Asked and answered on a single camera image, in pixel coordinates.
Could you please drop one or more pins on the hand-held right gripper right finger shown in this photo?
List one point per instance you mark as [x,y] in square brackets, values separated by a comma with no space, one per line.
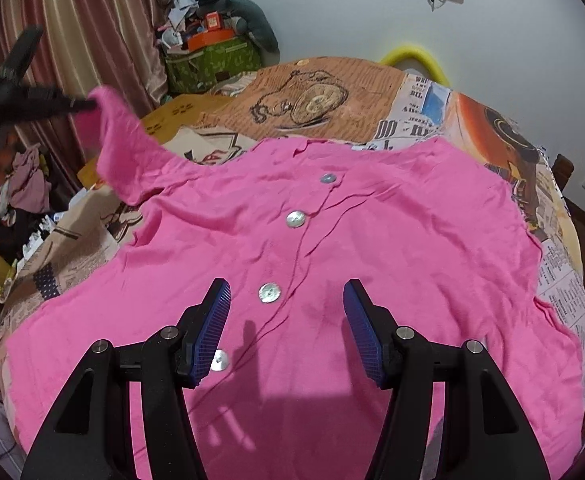
[361,330]

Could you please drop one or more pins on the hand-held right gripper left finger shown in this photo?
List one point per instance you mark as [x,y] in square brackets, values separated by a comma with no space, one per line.
[213,330]

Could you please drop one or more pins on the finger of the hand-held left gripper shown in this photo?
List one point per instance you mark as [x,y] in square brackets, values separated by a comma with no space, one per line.
[65,104]

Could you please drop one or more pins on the pink buttoned shirt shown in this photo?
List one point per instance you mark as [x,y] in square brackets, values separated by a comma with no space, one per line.
[397,240]

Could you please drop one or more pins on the pile of mauve clothes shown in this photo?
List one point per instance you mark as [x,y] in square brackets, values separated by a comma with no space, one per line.
[27,180]

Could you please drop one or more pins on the striped brown curtain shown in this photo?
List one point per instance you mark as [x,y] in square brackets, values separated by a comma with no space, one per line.
[82,25]

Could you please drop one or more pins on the green patterned storage box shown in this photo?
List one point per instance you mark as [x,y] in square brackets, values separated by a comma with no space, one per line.
[212,62]

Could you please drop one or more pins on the orange box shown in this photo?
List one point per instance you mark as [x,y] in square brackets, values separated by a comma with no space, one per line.
[212,39]

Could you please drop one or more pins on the printed blanket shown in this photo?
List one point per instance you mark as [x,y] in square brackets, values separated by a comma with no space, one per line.
[302,95]

